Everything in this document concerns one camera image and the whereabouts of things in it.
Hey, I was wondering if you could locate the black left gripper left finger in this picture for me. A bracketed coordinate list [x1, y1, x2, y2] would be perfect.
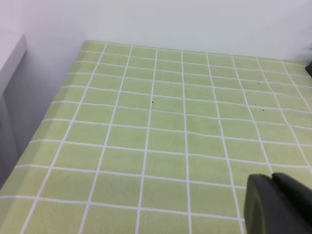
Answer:
[244, 174, 312, 234]

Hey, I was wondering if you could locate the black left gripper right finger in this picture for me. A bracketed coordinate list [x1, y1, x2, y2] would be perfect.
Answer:
[272, 173, 312, 219]

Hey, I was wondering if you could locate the grey ledge beside table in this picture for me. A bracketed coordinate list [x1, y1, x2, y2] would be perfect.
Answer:
[0, 34, 27, 176]

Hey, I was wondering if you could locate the black wire dish rack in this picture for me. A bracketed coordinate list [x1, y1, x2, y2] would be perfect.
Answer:
[304, 43, 312, 78]

